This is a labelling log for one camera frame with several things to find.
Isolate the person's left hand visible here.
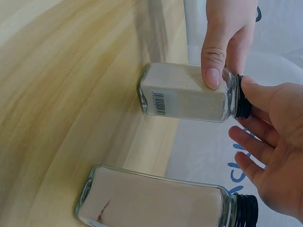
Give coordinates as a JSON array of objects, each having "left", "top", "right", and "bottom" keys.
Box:
[{"left": 200, "top": 0, "right": 258, "bottom": 91}]

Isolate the person's right hand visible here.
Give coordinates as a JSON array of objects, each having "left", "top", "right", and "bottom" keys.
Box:
[{"left": 228, "top": 77, "right": 303, "bottom": 227}]

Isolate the glass jar pinkish powder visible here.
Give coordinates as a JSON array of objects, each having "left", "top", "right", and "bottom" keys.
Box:
[{"left": 74, "top": 164, "right": 238, "bottom": 227}]

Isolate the black screw cap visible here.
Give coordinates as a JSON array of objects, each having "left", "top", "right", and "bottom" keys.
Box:
[
  {"left": 233, "top": 75, "right": 253, "bottom": 120},
  {"left": 232, "top": 192, "right": 259, "bottom": 227}
]

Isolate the barcode-labelled glass jar white powder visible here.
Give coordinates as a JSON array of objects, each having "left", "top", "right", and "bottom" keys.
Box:
[{"left": 137, "top": 62, "right": 240, "bottom": 124}]

